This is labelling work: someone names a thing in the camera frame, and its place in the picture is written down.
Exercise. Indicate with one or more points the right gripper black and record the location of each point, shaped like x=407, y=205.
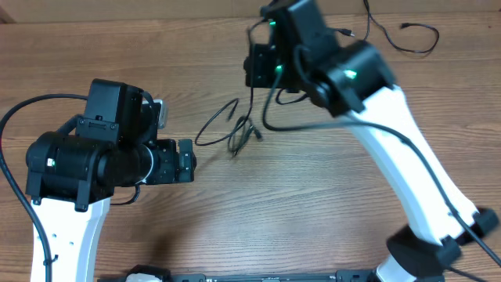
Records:
x=254, y=66

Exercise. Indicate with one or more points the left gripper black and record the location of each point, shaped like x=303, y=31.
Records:
x=162, y=171

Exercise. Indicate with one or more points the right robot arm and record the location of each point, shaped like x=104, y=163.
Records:
x=356, y=86

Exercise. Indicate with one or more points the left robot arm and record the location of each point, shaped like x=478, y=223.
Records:
x=73, y=172

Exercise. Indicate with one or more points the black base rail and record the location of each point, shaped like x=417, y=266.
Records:
x=152, y=273

